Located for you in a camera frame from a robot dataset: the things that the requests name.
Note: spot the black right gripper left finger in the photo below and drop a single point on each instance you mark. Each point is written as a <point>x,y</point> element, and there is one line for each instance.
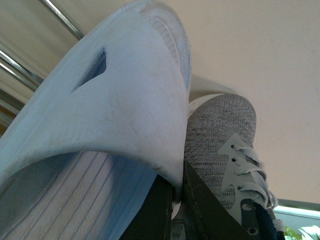
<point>153,220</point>

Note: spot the light blue slipper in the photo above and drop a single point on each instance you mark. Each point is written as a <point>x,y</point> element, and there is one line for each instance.
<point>79,160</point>

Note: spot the black metal shoe rack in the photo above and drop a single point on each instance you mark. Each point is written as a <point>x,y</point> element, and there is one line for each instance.
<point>34,36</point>

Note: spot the dark window frame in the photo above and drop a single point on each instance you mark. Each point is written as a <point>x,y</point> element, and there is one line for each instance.
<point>296,214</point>

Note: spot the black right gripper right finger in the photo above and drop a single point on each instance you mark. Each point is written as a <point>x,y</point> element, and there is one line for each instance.
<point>203,215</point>

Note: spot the grey knit sneaker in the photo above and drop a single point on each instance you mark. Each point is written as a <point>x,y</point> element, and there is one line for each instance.
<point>219,146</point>

